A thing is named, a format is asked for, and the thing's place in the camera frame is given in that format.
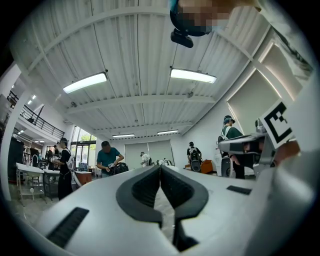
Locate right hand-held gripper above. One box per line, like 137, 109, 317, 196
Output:
218, 99, 296, 179

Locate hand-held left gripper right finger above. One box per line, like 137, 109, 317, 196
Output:
159, 164, 210, 252

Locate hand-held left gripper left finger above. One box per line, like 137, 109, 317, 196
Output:
115, 164, 164, 227

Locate person's right forearm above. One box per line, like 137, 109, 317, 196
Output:
273, 139, 302, 164

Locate orange box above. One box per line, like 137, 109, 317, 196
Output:
200, 159, 214, 175

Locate brown wooden cabinet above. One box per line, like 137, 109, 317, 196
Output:
74, 170, 93, 186

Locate grey roller door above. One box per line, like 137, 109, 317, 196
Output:
124, 139, 174, 171

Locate glass entrance doors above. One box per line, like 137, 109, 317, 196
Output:
70, 125, 98, 174

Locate white metal table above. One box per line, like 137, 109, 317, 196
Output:
15, 162, 46, 204

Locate black tall cabinet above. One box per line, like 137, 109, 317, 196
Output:
6, 136, 25, 182

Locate black balcony railing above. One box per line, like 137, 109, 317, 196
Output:
6, 90, 66, 138

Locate person's head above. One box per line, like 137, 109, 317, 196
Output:
177, 0, 262, 34

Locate black head-worn camera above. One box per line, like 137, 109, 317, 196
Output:
169, 0, 213, 49

